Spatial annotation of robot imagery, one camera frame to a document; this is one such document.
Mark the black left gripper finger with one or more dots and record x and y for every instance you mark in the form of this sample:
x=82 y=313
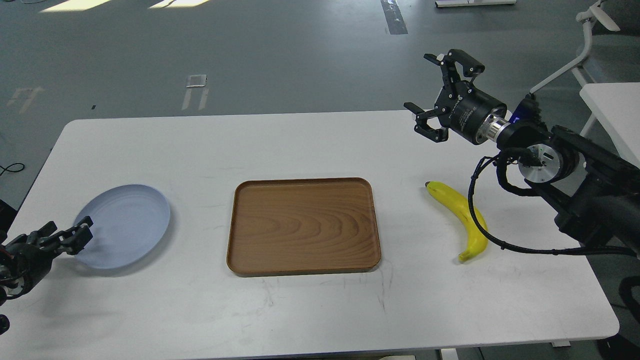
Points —
x=72 y=240
x=34 y=237

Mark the yellow banana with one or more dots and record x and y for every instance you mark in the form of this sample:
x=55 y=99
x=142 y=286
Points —
x=458 y=204

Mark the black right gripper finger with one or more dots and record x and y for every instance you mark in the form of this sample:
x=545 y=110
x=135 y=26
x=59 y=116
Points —
x=459 y=70
x=421 y=118

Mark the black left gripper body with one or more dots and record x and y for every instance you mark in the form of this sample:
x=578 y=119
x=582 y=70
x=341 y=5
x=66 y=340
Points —
x=23 y=266

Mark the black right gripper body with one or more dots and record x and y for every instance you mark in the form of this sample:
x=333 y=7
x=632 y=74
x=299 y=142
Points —
x=463 y=108

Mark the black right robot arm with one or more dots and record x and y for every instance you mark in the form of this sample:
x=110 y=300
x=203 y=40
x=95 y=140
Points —
x=594 y=192

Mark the black chair lower right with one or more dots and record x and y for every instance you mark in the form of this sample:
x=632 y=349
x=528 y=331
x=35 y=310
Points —
x=625 y=344

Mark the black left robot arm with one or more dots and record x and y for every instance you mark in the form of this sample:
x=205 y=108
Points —
x=28 y=258

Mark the wooden tray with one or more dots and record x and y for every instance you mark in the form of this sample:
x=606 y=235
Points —
x=303 y=226

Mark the white office chair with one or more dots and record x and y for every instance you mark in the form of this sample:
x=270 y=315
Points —
x=610 y=50

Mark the white table base top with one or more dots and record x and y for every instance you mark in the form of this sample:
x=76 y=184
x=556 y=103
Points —
x=440 y=4

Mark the light blue plate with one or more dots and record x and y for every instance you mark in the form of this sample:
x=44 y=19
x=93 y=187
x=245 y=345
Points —
x=128 y=222

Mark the white side table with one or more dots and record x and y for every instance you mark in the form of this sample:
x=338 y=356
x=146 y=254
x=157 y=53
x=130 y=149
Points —
x=616 y=106

